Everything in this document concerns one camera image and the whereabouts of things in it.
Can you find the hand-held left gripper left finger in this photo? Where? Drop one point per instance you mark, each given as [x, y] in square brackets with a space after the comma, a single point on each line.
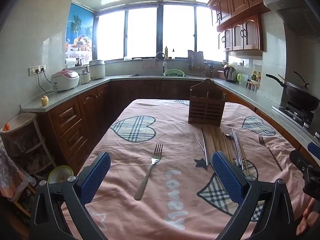
[96, 177]

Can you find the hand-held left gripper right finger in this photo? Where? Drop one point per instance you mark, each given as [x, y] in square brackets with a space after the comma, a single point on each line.
[226, 175]

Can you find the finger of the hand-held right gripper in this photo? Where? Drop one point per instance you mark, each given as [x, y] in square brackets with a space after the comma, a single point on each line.
[314, 150]
[301, 160]

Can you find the row of wooden chopsticks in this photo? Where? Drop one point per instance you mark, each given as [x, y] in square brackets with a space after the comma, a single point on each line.
[217, 142]

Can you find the wooden utensil holder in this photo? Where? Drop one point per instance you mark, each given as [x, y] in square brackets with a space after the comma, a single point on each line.
[206, 105]

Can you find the person's right hand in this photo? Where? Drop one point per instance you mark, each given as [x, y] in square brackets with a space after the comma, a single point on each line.
[308, 218]

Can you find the metal chopstick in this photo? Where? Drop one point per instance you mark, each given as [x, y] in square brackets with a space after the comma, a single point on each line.
[236, 145]
[205, 145]
[200, 147]
[240, 152]

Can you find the slim silver fork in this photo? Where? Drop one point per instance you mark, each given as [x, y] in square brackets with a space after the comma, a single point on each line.
[270, 151]

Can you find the yellow green bowl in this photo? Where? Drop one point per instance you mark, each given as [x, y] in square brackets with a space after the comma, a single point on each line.
[60, 175]

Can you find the gas stove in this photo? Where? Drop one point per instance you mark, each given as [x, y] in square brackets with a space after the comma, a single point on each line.
[298, 116]

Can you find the silver spoon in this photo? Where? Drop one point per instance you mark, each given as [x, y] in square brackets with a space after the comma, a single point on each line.
[229, 137]

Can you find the large silver fork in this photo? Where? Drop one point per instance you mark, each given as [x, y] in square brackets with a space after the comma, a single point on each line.
[148, 170]

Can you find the black wok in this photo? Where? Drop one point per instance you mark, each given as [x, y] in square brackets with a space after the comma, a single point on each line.
[300, 93]

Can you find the wooden lower cabinets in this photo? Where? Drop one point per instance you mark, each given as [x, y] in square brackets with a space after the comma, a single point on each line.
[82, 115]

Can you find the wooden cabinets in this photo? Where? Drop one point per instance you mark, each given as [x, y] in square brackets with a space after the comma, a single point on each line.
[246, 32]
[82, 115]

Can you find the pink heart printed tablecloth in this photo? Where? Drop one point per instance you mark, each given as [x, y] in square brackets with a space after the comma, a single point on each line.
[175, 130]

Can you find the white plastic storage shelf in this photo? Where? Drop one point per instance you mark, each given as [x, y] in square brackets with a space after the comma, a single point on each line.
[25, 142]

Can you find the floral cloth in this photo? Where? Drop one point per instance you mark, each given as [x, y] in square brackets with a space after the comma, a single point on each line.
[11, 172]

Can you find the spice jar set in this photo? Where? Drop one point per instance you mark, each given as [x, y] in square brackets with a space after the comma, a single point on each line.
[253, 86]

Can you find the grey kitchen countertop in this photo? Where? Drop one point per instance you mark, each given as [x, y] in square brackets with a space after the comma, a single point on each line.
[75, 90]

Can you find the yellow apple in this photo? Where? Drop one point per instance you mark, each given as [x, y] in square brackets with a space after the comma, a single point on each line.
[45, 101]

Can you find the condiment bottles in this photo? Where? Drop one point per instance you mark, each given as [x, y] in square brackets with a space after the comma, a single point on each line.
[255, 75]

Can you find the steel electric kettle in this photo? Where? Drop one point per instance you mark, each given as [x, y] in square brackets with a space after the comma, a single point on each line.
[230, 74]

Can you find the pink and white rice cooker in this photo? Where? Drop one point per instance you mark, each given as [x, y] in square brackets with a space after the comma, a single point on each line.
[65, 80]

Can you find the small orange fruit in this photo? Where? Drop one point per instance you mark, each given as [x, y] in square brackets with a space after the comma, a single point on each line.
[6, 127]

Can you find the tall white rice cooker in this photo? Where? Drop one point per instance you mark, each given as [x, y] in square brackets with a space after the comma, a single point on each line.
[97, 69]

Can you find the kitchen sink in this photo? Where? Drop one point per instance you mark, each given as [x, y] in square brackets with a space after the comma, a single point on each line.
[140, 75]

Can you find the green colander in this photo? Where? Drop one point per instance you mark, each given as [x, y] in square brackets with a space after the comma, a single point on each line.
[173, 72]

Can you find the dish drying rack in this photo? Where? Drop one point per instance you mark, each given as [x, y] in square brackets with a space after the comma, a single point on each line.
[196, 61]

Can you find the paper towel roll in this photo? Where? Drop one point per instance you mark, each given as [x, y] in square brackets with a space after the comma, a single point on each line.
[71, 62]

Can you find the chrome kitchen faucet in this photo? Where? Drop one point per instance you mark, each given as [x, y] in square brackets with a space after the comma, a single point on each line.
[163, 62]

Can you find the yellow bottle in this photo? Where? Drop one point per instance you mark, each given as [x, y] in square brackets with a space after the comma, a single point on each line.
[166, 53]

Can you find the wooden upper cabinets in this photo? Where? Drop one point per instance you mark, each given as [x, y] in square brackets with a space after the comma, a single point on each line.
[246, 32]

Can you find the steel range hood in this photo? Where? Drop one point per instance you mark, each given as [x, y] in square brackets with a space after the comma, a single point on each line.
[295, 10]

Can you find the large kitchen window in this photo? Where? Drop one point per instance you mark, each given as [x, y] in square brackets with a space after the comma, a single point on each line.
[145, 32]

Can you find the white wall socket strip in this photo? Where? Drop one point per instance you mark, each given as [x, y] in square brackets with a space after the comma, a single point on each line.
[37, 69]

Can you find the tropical fruit wall poster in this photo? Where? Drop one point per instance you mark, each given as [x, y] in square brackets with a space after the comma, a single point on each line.
[80, 30]

